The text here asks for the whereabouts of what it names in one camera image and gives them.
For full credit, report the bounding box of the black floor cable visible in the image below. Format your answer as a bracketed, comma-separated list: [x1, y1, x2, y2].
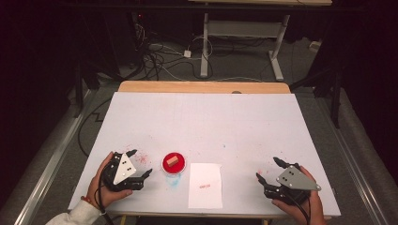
[77, 97, 113, 158]

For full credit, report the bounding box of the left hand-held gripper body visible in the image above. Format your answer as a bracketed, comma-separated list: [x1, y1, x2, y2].
[101, 151, 145, 192]

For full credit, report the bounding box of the person's right hand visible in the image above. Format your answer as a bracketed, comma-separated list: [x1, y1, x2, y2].
[270, 165, 329, 225]

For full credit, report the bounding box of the tangle of floor cables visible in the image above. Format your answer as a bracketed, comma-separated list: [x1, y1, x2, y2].
[132, 12, 215, 82]

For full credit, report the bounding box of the aluminium floor rail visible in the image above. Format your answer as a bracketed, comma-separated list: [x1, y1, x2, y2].
[8, 89, 95, 225]
[315, 93, 390, 225]

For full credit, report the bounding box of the red bracelet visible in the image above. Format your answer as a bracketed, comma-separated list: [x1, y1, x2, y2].
[80, 195, 99, 210]

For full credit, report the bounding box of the wooden table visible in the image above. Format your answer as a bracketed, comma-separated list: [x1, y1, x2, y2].
[116, 80, 332, 225]

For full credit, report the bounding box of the white paper sheet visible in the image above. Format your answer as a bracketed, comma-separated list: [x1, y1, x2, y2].
[188, 162, 223, 210]

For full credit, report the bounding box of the black metal stand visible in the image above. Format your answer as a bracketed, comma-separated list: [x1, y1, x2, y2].
[72, 59, 101, 119]
[290, 59, 345, 129]

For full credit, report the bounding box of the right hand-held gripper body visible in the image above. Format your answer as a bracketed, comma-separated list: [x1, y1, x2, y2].
[264, 162, 322, 206]

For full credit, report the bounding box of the white metal desk frame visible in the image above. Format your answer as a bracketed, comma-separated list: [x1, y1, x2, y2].
[200, 12, 291, 83]

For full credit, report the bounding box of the person's left hand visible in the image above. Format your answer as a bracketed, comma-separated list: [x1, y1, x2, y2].
[85, 151, 134, 210]

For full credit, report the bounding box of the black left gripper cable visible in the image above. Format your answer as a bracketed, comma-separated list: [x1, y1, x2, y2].
[97, 163, 115, 225]

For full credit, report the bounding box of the round red ink pad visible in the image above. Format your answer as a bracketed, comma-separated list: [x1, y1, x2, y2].
[161, 152, 187, 175]

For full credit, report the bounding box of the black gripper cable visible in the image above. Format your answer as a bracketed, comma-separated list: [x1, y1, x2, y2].
[97, 163, 115, 225]
[289, 191, 313, 225]

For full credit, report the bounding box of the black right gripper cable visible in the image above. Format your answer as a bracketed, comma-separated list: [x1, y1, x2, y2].
[289, 191, 313, 225]

